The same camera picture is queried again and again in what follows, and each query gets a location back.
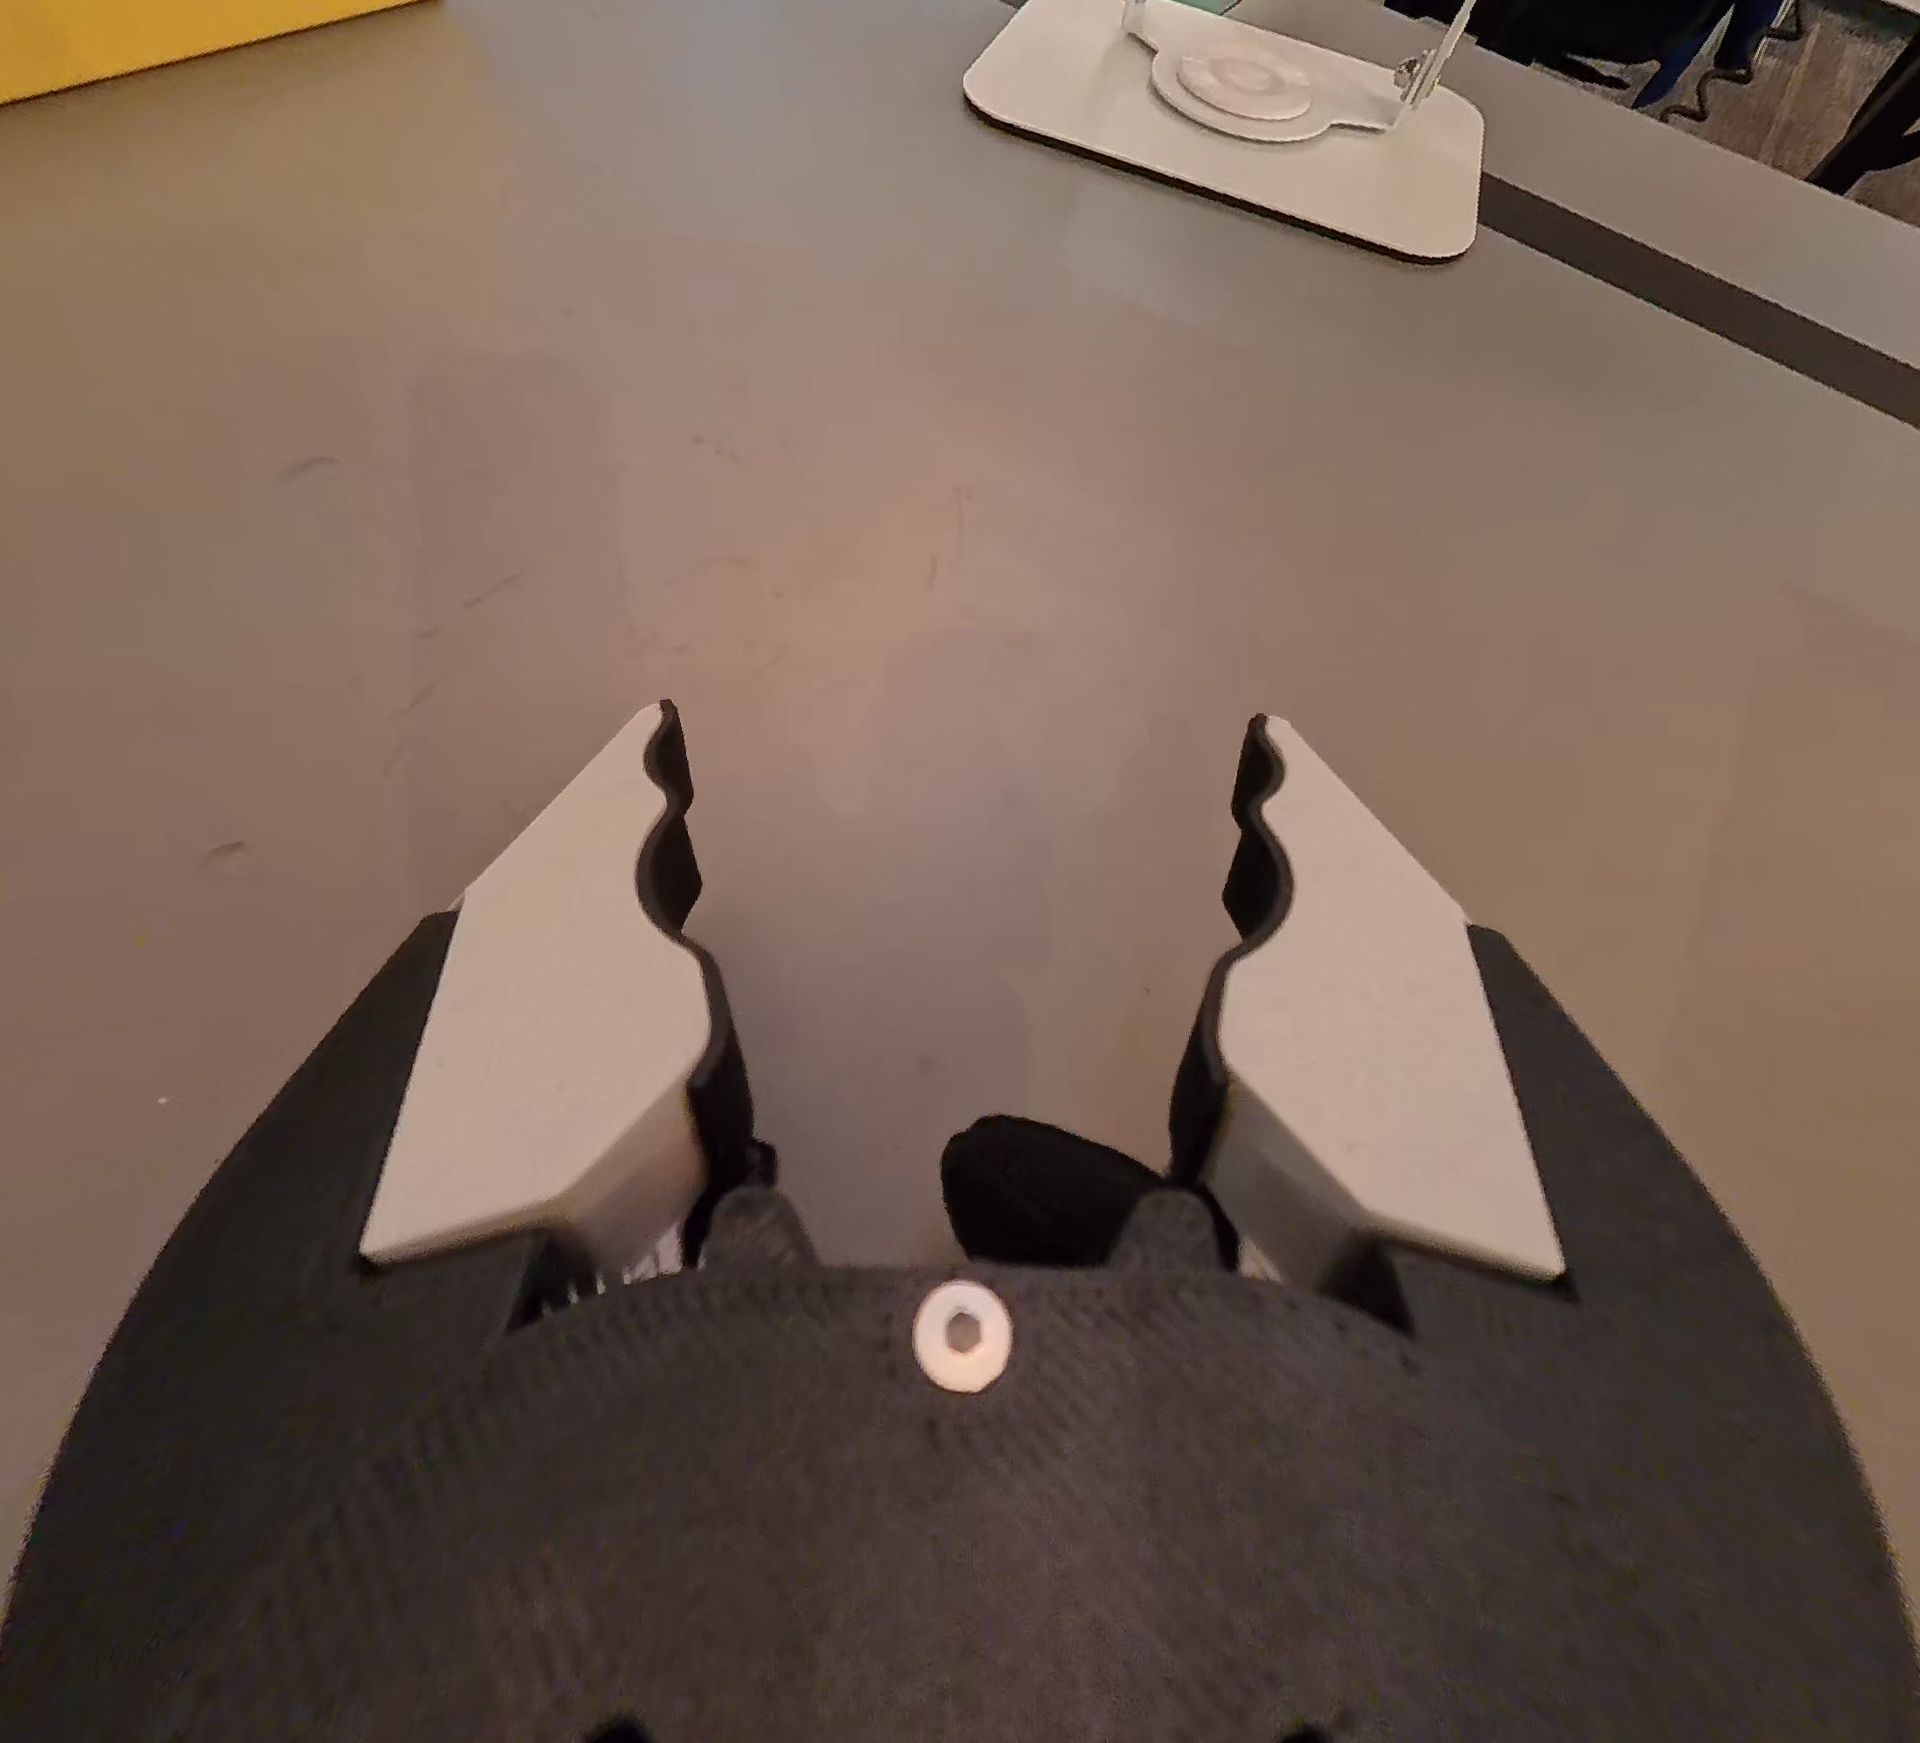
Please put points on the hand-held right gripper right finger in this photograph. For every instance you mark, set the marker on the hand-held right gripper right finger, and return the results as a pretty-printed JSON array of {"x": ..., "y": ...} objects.
[{"x": 1379, "y": 1065}]

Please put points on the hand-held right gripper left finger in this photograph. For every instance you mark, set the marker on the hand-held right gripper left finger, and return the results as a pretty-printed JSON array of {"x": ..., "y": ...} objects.
[{"x": 537, "y": 1054}]

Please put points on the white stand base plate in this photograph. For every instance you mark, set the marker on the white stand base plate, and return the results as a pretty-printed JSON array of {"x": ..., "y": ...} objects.
[{"x": 1082, "y": 72}]

